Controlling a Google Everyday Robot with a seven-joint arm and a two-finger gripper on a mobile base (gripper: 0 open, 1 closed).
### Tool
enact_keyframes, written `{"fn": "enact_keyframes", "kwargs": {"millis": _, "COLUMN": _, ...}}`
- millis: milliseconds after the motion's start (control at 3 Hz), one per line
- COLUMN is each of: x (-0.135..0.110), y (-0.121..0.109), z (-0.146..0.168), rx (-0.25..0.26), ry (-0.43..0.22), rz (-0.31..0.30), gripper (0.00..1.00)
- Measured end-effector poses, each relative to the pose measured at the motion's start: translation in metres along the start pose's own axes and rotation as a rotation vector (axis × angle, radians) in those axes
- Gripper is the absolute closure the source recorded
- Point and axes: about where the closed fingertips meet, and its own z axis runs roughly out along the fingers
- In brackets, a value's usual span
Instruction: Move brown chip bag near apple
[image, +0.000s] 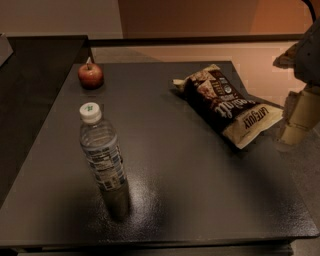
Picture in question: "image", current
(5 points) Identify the clear plastic water bottle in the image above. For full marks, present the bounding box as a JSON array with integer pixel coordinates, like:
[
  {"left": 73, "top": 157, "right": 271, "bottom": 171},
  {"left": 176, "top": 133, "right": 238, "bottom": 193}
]
[{"left": 79, "top": 102, "right": 130, "bottom": 221}]

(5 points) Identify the black cable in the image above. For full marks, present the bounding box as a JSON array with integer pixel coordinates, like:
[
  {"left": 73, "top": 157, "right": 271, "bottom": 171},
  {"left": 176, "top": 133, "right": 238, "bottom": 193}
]
[{"left": 301, "top": 0, "right": 318, "bottom": 24}]

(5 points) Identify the brown chip bag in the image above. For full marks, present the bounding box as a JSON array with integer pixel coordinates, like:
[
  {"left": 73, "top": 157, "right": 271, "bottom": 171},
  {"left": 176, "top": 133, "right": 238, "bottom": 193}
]
[{"left": 172, "top": 64, "right": 283, "bottom": 149}]

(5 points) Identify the red apple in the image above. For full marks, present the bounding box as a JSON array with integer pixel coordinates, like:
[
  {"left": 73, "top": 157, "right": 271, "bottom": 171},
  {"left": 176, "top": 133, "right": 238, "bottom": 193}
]
[{"left": 78, "top": 58, "right": 104, "bottom": 90}]

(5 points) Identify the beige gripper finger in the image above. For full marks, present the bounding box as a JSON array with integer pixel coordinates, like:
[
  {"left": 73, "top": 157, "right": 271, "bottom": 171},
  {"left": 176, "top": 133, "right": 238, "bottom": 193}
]
[
  {"left": 273, "top": 44, "right": 297, "bottom": 69},
  {"left": 277, "top": 85, "right": 320, "bottom": 146}
]

